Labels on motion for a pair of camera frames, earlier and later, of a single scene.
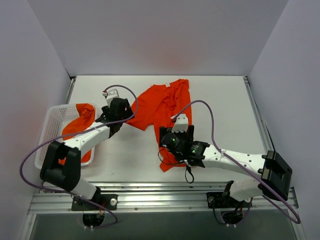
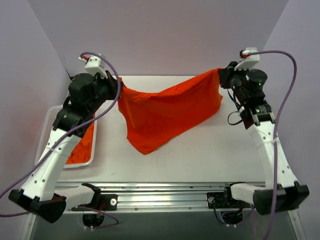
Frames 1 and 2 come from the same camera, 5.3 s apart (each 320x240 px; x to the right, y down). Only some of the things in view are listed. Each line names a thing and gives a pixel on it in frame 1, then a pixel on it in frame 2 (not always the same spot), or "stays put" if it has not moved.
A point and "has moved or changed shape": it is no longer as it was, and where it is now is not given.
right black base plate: [217, 200] stays put
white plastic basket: [56, 117] stays put
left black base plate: [108, 201] stays put
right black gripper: [164, 135] -> [225, 76]
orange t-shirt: [156, 104] has moved or changed shape
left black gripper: [123, 105] -> [111, 83]
